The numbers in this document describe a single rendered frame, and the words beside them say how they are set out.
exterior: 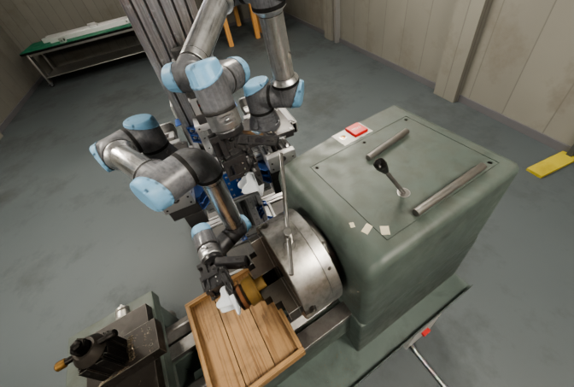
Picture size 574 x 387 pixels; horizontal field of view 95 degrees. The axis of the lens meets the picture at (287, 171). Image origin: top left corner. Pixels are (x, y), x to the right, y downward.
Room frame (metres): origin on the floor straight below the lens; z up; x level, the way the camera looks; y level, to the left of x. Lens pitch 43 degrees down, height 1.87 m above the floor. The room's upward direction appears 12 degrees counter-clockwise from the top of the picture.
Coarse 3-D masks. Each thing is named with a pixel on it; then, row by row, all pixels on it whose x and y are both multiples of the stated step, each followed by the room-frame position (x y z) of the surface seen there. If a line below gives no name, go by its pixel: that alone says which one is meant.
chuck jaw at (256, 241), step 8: (256, 240) 0.44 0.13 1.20; (264, 240) 0.44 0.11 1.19; (256, 248) 0.43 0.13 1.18; (264, 248) 0.43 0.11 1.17; (256, 256) 0.41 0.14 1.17; (264, 256) 0.41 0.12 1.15; (272, 256) 0.41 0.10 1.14; (256, 264) 0.40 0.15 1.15; (264, 264) 0.40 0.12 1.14; (272, 264) 0.40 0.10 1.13; (256, 272) 0.38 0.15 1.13; (264, 272) 0.38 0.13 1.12
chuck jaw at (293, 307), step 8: (280, 280) 0.35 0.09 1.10; (272, 288) 0.34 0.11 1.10; (280, 288) 0.33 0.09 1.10; (288, 288) 0.33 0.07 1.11; (264, 296) 0.32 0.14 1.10; (272, 296) 0.31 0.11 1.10; (280, 296) 0.31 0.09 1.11; (288, 296) 0.30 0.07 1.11; (280, 304) 0.29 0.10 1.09; (288, 304) 0.28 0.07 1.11; (296, 304) 0.28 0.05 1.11; (288, 312) 0.26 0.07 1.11; (296, 312) 0.26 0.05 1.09; (304, 312) 0.26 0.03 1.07; (312, 312) 0.26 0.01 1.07
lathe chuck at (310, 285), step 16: (272, 224) 0.47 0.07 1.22; (272, 240) 0.41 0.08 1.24; (304, 240) 0.39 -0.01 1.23; (304, 256) 0.35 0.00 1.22; (288, 272) 0.32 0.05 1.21; (304, 272) 0.32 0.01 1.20; (320, 272) 0.32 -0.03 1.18; (304, 288) 0.29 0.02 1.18; (320, 288) 0.29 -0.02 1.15; (304, 304) 0.26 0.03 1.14; (320, 304) 0.27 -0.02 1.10
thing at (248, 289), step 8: (240, 280) 0.38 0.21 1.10; (248, 280) 0.37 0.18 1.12; (256, 280) 0.37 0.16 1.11; (264, 280) 0.36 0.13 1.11; (232, 288) 0.36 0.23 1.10; (240, 288) 0.35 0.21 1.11; (248, 288) 0.34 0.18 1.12; (256, 288) 0.34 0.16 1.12; (264, 288) 0.34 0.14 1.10; (240, 296) 0.33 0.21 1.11; (248, 296) 0.32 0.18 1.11; (256, 296) 0.32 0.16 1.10; (240, 304) 0.31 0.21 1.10; (248, 304) 0.31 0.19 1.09
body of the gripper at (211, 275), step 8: (208, 256) 0.48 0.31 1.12; (216, 256) 0.48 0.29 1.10; (200, 264) 0.46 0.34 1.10; (208, 264) 0.46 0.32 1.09; (200, 272) 0.45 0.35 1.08; (208, 272) 0.43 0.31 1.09; (216, 272) 0.42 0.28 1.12; (200, 280) 0.40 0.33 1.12; (208, 280) 0.40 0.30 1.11; (216, 280) 0.39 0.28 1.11; (208, 288) 0.37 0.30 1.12; (216, 288) 0.37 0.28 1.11; (216, 296) 0.36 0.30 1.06
